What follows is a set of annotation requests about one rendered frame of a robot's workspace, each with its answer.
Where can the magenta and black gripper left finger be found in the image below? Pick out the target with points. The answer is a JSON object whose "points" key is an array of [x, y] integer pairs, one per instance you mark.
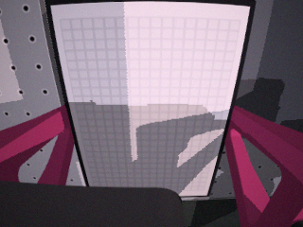
{"points": [[20, 142]]}

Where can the light grey perforated base plate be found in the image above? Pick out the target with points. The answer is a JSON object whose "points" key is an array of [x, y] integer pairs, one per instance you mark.
{"points": [[28, 90]]}

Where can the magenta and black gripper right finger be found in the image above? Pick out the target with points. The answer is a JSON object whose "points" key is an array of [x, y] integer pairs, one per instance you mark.
{"points": [[284, 147]]}

